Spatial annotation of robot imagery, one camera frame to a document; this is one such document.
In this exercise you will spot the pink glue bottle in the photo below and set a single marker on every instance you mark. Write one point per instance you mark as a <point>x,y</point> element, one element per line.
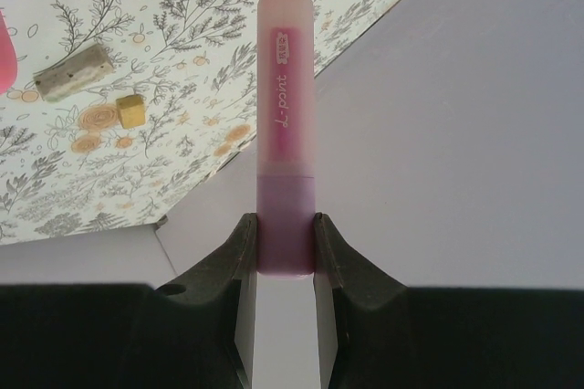
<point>8,62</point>

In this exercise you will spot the tan eraser block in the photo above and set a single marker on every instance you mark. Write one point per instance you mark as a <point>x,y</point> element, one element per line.
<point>131,111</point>

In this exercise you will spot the small brown eraser piece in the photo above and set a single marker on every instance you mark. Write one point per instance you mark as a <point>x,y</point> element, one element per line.
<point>74,74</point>

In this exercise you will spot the pink translucent highlighter body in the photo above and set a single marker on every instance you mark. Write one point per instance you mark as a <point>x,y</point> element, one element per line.
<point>286,97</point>

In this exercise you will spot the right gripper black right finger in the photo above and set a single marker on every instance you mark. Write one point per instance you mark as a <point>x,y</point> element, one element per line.
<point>375,332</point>

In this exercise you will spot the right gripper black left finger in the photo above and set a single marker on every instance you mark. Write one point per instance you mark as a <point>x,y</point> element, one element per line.
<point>196,331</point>

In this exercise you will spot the floral table mat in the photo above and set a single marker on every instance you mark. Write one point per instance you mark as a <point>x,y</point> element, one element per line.
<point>69,167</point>

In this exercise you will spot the purple translucent highlighter cap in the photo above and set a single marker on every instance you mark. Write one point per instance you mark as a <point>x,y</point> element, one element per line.
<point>285,209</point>

